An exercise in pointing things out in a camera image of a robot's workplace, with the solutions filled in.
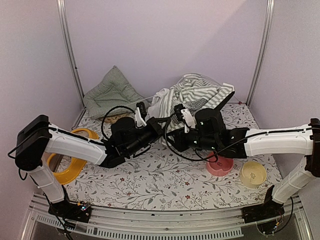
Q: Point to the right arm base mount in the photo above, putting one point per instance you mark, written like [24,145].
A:
[268,209]

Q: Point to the left aluminium corner post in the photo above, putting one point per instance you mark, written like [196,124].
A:
[61,7]

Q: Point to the pink pet bowl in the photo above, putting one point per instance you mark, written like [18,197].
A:
[220,166]

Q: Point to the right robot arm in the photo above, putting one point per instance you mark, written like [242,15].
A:
[303,140]

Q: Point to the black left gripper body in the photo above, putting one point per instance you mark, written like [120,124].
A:
[141,143]

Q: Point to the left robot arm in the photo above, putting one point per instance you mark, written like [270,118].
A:
[40,136]

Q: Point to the right aluminium corner post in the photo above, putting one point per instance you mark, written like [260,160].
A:
[262,51]

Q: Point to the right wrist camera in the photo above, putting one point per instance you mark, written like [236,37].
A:
[184,115]

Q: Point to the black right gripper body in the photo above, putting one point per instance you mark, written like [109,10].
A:
[208,142]

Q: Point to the green checkered cushion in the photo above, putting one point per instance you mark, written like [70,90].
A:
[114,90]

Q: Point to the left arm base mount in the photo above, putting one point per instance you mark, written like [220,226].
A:
[80,211]

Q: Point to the aluminium corner post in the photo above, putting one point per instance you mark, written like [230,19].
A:
[262,51]
[61,7]

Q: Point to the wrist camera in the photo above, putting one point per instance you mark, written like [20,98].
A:
[140,115]
[184,115]

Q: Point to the green striped pet tent fabric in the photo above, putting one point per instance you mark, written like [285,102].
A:
[194,92]

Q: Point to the cream pet bowl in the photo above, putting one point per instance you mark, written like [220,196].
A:
[252,174]

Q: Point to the front aluminium rail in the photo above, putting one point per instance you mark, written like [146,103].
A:
[107,223]

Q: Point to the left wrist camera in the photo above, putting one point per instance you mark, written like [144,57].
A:
[140,115]

